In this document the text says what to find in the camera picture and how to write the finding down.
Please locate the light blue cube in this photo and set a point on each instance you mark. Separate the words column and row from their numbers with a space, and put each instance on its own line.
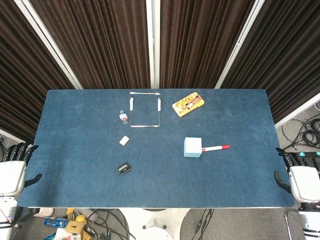
column 192, row 147

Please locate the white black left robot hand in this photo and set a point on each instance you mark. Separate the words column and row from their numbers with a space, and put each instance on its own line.
column 11, row 175

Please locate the white shoe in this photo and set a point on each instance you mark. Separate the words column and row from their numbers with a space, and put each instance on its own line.
column 45, row 212

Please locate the red and white marker pen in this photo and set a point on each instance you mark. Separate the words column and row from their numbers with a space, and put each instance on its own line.
column 215, row 148

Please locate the pastel binder clip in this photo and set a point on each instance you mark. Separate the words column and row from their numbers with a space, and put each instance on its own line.
column 123, row 117

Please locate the white frame post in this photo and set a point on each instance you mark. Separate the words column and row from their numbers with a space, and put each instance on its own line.
column 153, row 42
column 47, row 42
column 240, row 42
column 297, row 112

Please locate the black foot pedal board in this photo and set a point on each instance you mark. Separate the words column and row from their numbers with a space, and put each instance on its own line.
column 310, row 158

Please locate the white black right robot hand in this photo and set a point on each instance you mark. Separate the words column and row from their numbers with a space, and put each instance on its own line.
column 303, row 180

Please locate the small black clip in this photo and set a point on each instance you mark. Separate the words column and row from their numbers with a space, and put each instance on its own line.
column 124, row 169

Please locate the blue cardboard box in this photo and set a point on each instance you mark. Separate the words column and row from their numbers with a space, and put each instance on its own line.
column 55, row 222

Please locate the dark brown curtain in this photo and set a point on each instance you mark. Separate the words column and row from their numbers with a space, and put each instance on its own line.
column 22, row 75
column 197, row 42
column 100, row 42
column 282, row 57

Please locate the yellow cardboard block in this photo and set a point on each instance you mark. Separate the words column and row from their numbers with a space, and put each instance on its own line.
column 74, row 227

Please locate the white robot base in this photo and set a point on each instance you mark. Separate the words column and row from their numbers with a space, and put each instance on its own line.
column 155, row 222

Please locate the yellow snack box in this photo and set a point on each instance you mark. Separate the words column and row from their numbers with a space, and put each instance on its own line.
column 188, row 104

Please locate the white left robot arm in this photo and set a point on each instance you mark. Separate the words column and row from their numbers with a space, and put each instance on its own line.
column 6, row 215

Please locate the blue table mat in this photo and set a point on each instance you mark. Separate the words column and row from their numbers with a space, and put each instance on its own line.
column 87, row 155

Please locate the beige eraser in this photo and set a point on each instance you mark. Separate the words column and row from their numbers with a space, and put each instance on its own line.
column 124, row 140

